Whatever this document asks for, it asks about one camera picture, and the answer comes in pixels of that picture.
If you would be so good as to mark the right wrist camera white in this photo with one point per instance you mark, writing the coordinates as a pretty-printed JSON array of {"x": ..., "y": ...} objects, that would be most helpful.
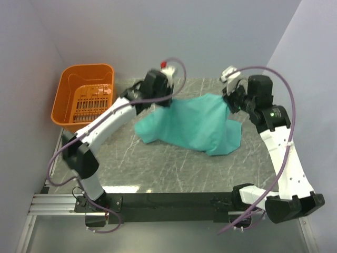
[{"x": 231, "y": 77}]

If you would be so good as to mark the teal t shirt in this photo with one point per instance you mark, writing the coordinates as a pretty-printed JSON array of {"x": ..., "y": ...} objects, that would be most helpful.
[{"x": 200, "y": 124}]

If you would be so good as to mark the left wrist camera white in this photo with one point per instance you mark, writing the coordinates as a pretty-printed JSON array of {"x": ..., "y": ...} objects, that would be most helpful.
[{"x": 169, "y": 71}]

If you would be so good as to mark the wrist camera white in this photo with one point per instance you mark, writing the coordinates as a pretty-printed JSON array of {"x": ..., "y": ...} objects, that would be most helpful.
[
  {"x": 169, "y": 71},
  {"x": 231, "y": 77}
]

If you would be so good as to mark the black base beam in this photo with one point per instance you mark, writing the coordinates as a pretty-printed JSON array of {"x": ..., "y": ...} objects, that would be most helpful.
[{"x": 162, "y": 207}]

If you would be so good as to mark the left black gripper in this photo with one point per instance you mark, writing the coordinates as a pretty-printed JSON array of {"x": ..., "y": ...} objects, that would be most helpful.
[{"x": 166, "y": 103}]

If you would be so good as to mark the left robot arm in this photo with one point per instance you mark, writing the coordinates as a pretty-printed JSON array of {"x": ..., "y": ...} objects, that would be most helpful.
[{"x": 83, "y": 145}]

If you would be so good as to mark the aluminium rail frame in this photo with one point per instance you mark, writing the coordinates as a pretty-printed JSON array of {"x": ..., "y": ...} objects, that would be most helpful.
[{"x": 45, "y": 204}]

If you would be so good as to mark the orange plastic basket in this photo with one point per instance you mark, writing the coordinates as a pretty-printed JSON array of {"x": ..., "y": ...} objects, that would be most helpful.
[{"x": 84, "y": 93}]

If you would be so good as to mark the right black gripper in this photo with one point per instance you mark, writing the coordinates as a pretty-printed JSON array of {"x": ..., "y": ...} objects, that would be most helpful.
[{"x": 228, "y": 98}]

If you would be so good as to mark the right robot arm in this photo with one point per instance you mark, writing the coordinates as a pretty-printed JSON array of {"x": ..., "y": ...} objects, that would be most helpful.
[{"x": 296, "y": 197}]

